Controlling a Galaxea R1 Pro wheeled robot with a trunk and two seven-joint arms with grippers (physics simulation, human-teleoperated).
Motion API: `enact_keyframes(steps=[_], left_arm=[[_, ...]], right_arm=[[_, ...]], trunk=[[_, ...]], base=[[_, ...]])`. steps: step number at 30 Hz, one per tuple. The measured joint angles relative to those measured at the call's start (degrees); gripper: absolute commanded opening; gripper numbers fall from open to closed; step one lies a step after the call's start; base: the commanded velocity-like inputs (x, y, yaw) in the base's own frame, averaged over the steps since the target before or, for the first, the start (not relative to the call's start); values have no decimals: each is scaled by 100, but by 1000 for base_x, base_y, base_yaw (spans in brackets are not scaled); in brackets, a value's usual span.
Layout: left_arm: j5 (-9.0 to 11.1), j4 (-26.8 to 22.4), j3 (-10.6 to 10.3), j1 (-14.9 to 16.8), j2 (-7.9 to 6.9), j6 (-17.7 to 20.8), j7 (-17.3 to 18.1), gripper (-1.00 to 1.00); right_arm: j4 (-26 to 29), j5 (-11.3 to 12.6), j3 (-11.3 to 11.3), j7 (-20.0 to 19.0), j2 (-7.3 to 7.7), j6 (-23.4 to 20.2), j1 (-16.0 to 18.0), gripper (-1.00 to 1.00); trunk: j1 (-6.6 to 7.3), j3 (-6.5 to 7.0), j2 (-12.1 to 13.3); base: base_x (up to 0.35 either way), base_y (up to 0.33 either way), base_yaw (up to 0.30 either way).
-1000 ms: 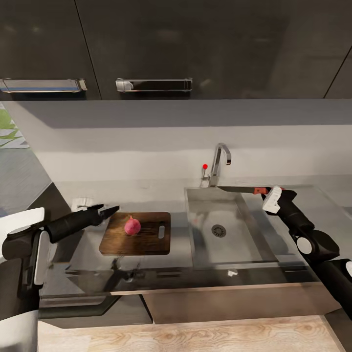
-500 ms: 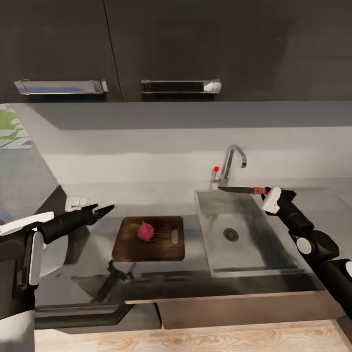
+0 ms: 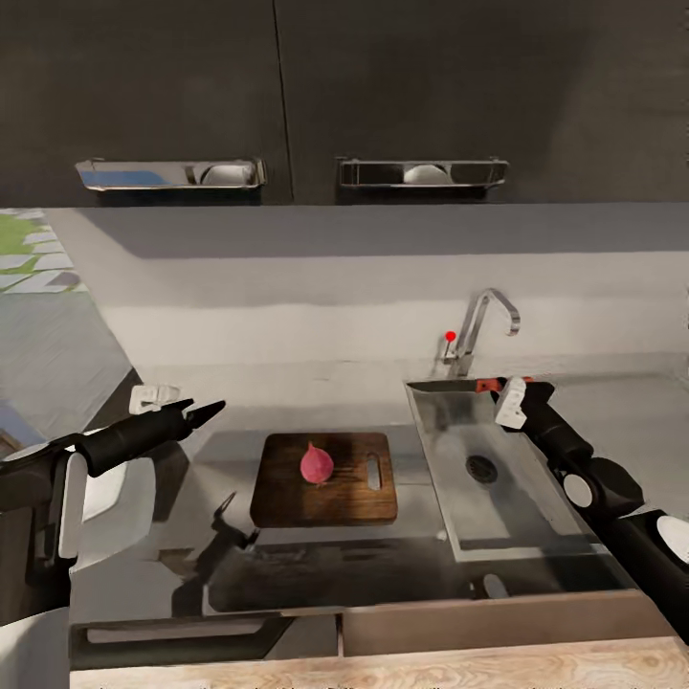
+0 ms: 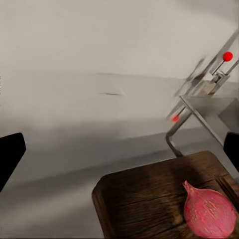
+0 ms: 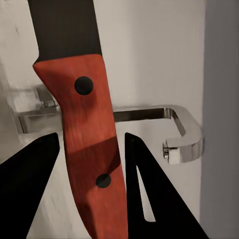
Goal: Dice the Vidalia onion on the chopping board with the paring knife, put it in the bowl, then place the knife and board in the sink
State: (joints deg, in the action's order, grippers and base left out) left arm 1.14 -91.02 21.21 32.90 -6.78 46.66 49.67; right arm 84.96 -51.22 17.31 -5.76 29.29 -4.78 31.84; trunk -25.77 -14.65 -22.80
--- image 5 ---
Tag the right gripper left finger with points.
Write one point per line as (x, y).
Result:
(23, 179)

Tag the parer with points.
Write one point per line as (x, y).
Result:
(70, 64)

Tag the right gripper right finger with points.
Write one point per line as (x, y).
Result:
(173, 218)

